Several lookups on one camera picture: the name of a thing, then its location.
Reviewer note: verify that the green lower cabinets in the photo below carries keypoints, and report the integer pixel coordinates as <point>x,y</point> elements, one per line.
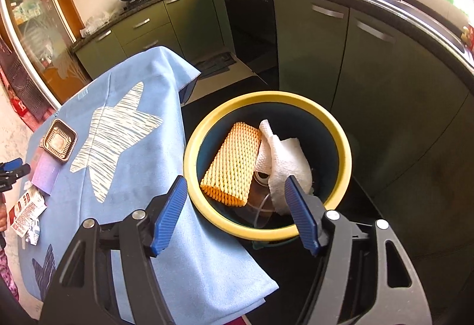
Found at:
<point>389,95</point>

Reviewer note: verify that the person's left hand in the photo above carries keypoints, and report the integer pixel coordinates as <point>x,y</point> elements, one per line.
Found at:
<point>3,217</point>

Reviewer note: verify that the red packet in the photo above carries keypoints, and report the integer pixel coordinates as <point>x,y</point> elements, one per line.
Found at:
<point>468,34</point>

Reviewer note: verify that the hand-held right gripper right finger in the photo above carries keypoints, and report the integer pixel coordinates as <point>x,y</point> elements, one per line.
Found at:
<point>301,217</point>

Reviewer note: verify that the glass sliding door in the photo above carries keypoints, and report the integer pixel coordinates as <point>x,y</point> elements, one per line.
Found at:
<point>40,32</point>

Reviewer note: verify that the person's floral clothing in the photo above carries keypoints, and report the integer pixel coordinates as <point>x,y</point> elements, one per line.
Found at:
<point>7,273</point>

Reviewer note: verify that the blue star print tablecloth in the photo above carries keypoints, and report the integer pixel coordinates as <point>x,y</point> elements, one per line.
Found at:
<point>148,95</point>

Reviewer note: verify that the dark floor mat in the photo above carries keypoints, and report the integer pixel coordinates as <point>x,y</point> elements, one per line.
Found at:
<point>216,63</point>

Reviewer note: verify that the white paper towel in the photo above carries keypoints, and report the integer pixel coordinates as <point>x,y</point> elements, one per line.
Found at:
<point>285,158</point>

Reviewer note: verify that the yellow rimmed waste bin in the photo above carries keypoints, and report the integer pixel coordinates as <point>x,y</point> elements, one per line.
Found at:
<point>266,97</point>

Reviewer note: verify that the pink cardboard box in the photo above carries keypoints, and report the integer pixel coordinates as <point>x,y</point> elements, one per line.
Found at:
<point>44,173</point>

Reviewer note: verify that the clear plastic bottle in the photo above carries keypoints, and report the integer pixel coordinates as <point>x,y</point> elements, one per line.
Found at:
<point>255,201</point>

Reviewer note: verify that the brown plastic tray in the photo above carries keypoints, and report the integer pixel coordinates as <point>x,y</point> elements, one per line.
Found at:
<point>59,141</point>

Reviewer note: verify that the red checked apron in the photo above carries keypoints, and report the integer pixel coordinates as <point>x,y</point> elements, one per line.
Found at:
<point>20,106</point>

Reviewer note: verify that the clear plastic bag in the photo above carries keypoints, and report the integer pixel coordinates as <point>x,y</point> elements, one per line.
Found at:
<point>96,24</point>

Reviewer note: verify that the orange foam fruit net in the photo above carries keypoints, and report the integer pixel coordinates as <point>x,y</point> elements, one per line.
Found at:
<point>233,162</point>

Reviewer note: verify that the red and white milk carton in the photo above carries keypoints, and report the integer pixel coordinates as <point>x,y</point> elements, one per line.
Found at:
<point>26,213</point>

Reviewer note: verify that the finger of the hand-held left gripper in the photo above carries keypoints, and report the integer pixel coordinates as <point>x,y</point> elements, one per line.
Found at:
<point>13,163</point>

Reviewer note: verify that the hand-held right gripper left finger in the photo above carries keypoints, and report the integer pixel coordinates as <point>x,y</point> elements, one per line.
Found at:
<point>166,221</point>

